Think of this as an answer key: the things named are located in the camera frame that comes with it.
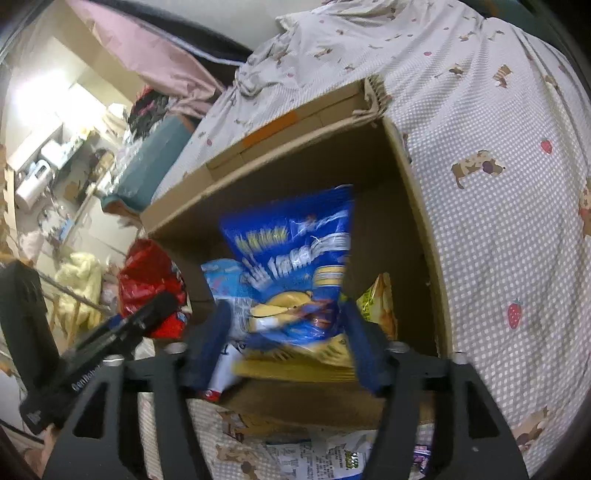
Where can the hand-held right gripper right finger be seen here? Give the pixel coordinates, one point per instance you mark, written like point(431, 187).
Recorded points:
point(367, 355)

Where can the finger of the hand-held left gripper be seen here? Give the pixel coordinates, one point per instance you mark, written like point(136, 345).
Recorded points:
point(138, 318)

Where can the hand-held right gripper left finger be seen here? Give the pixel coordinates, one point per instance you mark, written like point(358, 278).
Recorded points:
point(210, 346)

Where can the red snack packet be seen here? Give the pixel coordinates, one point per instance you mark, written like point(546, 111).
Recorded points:
point(143, 267)

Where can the yellow chip packet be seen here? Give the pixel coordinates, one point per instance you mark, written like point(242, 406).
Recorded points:
point(381, 304)

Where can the white light-blue snack packet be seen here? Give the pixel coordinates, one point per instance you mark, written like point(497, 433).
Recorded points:
point(226, 281)

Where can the white printed snack packet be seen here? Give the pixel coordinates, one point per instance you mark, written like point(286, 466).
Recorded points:
point(318, 457)

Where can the dark blue snack packet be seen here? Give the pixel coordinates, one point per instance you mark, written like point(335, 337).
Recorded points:
point(286, 249)

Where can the brown cardboard box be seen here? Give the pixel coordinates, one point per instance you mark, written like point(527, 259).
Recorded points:
point(397, 207)

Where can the pale yellow cloth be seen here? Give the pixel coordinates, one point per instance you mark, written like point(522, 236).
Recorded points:
point(78, 281)

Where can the white kitchen appliance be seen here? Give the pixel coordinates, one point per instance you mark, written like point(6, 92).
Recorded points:
point(32, 184)

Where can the teal cushion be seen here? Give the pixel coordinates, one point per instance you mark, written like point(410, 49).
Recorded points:
point(152, 161)

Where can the pile of clothes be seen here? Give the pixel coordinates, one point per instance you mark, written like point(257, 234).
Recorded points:
point(147, 106)

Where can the pink hanging cloth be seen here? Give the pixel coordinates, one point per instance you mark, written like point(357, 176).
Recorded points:
point(152, 60)

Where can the black hanging garment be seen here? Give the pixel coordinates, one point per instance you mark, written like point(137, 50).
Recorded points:
point(203, 44)

